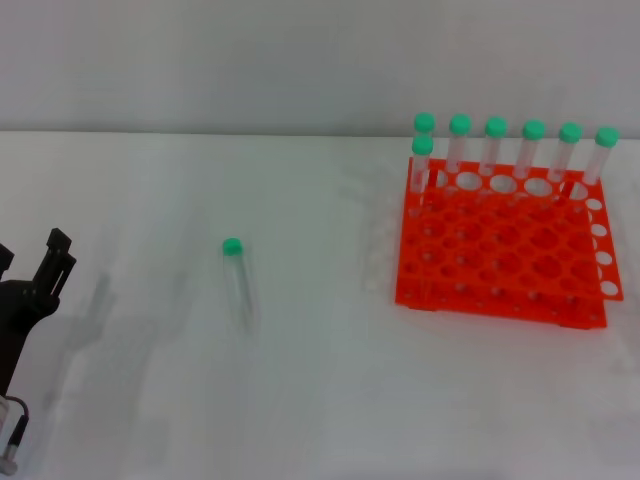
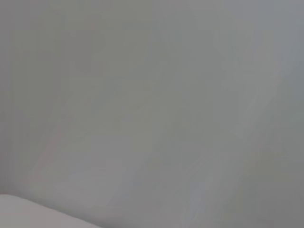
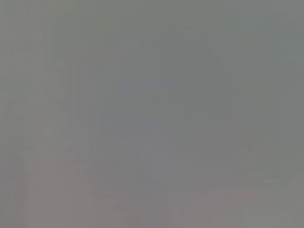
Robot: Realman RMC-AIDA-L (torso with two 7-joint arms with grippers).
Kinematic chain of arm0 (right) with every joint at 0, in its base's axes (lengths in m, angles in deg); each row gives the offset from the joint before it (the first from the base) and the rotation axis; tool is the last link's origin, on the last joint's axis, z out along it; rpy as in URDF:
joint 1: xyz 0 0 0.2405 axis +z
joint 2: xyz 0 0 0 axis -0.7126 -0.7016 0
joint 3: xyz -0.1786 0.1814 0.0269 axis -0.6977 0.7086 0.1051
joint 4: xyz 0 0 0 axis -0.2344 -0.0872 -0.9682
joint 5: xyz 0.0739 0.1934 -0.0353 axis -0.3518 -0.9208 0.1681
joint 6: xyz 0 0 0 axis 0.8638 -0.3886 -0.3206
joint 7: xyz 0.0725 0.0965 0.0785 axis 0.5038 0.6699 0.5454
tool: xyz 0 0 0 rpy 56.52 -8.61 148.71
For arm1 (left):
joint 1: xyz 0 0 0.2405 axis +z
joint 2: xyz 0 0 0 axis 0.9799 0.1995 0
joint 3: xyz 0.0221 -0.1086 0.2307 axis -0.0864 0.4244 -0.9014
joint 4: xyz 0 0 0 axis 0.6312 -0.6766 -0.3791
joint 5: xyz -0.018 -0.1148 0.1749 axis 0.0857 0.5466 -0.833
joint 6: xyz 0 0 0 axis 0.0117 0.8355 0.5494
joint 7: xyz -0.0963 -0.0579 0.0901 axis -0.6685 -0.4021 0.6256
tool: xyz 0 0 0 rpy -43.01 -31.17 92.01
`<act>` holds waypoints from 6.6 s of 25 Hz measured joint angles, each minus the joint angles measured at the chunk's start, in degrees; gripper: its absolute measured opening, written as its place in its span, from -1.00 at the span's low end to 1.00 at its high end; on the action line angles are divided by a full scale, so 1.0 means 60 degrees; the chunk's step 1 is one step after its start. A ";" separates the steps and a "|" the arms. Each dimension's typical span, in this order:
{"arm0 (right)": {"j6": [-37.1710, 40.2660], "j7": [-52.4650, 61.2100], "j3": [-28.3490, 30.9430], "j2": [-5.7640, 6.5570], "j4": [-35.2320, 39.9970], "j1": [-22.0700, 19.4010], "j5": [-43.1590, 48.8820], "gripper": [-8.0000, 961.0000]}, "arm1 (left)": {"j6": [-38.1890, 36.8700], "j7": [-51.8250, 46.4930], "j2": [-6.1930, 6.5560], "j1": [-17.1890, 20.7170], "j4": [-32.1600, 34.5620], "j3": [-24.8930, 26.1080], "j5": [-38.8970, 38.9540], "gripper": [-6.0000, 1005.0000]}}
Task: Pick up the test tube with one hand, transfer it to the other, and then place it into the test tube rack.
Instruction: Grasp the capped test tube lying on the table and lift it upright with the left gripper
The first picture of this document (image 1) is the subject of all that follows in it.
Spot orange test tube rack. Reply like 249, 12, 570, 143
393, 157, 625, 331

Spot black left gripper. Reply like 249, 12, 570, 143
0, 227, 78, 397

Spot green capped clear test tube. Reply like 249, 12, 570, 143
512, 119, 547, 182
479, 116, 509, 179
581, 126, 621, 187
444, 113, 473, 177
408, 135, 435, 219
547, 121, 584, 185
221, 237, 259, 335
413, 112, 437, 144

